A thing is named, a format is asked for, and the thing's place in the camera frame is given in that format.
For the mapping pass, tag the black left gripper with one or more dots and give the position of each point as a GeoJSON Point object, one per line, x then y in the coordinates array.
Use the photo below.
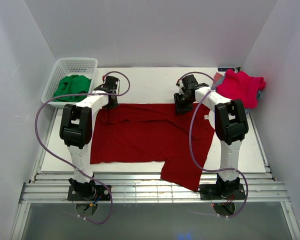
{"type": "Point", "coordinates": [112, 105]}

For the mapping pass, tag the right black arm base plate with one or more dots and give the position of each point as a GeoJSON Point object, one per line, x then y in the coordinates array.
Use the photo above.
{"type": "Point", "coordinates": [216, 192]}

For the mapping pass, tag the salmon folded t shirt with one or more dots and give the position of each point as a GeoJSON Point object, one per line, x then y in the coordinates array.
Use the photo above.
{"type": "Point", "coordinates": [218, 79]}

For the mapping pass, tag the pink folded t shirt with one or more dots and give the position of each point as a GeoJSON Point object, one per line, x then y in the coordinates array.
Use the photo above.
{"type": "Point", "coordinates": [241, 86]}

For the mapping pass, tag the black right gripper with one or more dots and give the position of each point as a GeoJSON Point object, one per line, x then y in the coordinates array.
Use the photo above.
{"type": "Point", "coordinates": [179, 106]}

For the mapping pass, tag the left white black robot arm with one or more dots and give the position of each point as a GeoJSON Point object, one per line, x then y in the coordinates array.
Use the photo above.
{"type": "Point", "coordinates": [76, 130]}

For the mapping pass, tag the green t shirt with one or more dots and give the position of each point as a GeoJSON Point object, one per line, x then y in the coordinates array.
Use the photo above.
{"type": "Point", "coordinates": [73, 84]}

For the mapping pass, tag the grey blue folded t shirt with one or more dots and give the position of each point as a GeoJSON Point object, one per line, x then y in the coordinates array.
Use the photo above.
{"type": "Point", "coordinates": [258, 97]}

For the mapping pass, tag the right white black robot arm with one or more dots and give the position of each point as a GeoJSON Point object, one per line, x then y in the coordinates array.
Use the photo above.
{"type": "Point", "coordinates": [230, 125]}

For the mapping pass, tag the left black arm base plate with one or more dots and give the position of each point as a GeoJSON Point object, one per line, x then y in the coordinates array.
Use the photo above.
{"type": "Point", "coordinates": [89, 193]}

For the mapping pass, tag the aluminium frame rails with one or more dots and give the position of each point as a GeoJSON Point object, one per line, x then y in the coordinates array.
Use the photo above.
{"type": "Point", "coordinates": [141, 183]}

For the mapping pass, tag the white plastic basket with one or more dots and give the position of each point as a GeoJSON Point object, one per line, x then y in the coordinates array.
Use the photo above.
{"type": "Point", "coordinates": [66, 67]}

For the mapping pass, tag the dark red t shirt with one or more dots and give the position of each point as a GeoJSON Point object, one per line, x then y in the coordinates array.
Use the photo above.
{"type": "Point", "coordinates": [141, 133]}

